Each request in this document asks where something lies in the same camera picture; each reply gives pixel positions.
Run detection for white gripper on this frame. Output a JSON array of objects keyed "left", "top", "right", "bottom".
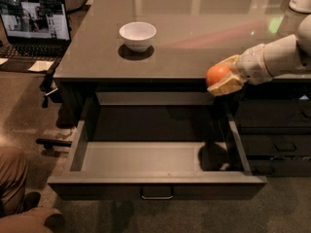
[{"left": 207, "top": 44, "right": 272, "bottom": 96}]

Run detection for orange fruit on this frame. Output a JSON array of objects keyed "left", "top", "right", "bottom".
[{"left": 206, "top": 65, "right": 230, "bottom": 86}]

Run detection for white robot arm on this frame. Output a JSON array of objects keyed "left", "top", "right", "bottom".
[{"left": 206, "top": 16, "right": 311, "bottom": 96}]

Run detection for open dark top drawer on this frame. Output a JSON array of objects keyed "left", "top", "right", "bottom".
[{"left": 48, "top": 93, "right": 267, "bottom": 200}]

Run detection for dark lower side drawers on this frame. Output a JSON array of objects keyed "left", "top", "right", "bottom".
[{"left": 234, "top": 82, "right": 311, "bottom": 177}]

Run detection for white ceramic bowl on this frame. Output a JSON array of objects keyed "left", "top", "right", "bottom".
[{"left": 119, "top": 21, "right": 156, "bottom": 52}]

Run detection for white paper note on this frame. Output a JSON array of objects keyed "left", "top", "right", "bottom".
[{"left": 29, "top": 61, "right": 53, "bottom": 72}]

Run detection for black open laptop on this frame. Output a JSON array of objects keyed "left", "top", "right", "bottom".
[{"left": 0, "top": 0, "right": 71, "bottom": 60}]

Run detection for black shoe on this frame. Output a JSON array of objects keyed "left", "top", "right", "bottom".
[{"left": 22, "top": 191, "right": 41, "bottom": 212}]

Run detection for person's brown trouser legs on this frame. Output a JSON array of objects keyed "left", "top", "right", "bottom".
[{"left": 0, "top": 147, "right": 65, "bottom": 233}]

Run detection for metal drawer handle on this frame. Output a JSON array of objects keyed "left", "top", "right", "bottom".
[{"left": 140, "top": 186, "right": 173, "bottom": 200}]

